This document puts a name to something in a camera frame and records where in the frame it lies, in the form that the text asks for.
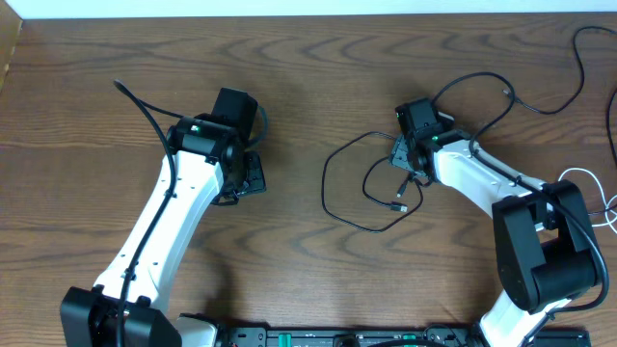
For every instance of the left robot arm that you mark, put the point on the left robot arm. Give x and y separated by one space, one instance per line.
209 161

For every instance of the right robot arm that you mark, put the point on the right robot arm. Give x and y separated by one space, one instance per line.
546 250

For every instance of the cardboard panel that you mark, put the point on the cardboard panel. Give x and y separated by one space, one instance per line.
10 29

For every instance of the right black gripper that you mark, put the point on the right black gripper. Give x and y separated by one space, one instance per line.
398 156

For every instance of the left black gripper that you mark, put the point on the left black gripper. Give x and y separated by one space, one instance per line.
254 174

